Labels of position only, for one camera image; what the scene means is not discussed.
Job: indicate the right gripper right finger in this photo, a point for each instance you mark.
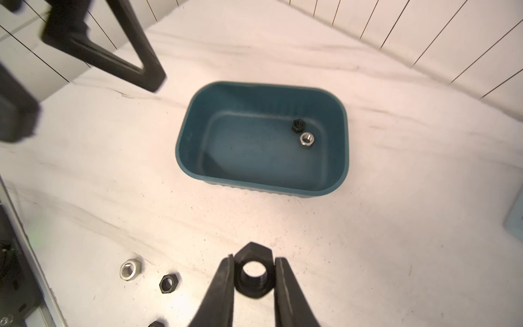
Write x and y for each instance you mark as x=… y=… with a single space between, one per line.
x=291 y=306

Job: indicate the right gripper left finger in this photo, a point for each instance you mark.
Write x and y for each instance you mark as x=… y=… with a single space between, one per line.
x=217 y=307

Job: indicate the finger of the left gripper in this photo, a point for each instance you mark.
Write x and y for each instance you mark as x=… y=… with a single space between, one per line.
x=107 y=35
x=19 y=110

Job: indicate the black hex nut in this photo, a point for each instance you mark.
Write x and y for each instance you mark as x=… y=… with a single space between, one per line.
x=169 y=283
x=156 y=324
x=298 y=126
x=254 y=274

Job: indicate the dark teal storage box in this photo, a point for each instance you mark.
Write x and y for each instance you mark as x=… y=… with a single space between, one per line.
x=239 y=135

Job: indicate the silver hex nut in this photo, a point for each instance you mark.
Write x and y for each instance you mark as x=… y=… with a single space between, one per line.
x=130 y=269
x=307 y=139

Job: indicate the light blue perforated basket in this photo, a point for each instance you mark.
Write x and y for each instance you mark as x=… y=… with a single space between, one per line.
x=513 y=222

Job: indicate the aluminium mounting rail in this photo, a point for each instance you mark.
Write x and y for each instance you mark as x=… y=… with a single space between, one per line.
x=26 y=297

